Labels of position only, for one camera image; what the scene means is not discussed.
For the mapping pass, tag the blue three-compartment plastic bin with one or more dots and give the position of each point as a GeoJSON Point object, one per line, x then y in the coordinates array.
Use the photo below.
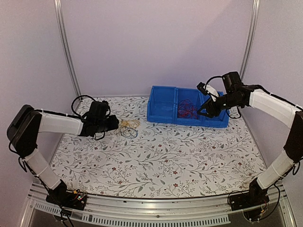
{"type": "Point", "coordinates": [179, 106]}

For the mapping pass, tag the aluminium frame post right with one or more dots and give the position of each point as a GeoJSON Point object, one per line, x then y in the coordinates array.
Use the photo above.
{"type": "Point", "coordinates": [250, 38]}

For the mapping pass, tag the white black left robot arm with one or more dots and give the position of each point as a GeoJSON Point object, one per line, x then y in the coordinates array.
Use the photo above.
{"type": "Point", "coordinates": [23, 132]}

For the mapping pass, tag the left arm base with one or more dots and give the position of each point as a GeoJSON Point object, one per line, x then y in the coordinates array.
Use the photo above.
{"type": "Point", "coordinates": [67, 199]}

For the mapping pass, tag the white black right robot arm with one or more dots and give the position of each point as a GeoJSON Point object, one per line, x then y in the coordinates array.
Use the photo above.
{"type": "Point", "coordinates": [228, 91]}

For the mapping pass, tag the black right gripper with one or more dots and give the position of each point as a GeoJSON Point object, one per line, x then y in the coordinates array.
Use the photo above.
{"type": "Point", "coordinates": [210, 105]}

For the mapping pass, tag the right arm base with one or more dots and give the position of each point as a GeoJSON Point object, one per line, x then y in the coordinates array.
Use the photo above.
{"type": "Point", "coordinates": [256, 196]}

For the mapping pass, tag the aluminium frame post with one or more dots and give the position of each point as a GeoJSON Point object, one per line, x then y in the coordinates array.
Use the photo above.
{"type": "Point", "coordinates": [65, 46]}
{"type": "Point", "coordinates": [250, 38]}

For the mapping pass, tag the aluminium front rail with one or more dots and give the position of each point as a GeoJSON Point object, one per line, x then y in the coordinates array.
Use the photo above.
{"type": "Point", "coordinates": [108, 211]}

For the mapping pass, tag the floral patterned tablecloth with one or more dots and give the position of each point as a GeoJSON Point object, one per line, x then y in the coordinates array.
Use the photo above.
{"type": "Point", "coordinates": [155, 160]}

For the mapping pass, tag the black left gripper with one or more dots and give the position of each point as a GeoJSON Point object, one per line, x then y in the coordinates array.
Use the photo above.
{"type": "Point", "coordinates": [114, 124]}

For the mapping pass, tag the aluminium frame post left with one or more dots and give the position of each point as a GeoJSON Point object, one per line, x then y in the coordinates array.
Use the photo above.
{"type": "Point", "coordinates": [65, 46]}

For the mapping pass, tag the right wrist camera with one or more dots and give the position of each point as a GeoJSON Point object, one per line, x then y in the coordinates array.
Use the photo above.
{"type": "Point", "coordinates": [206, 89]}

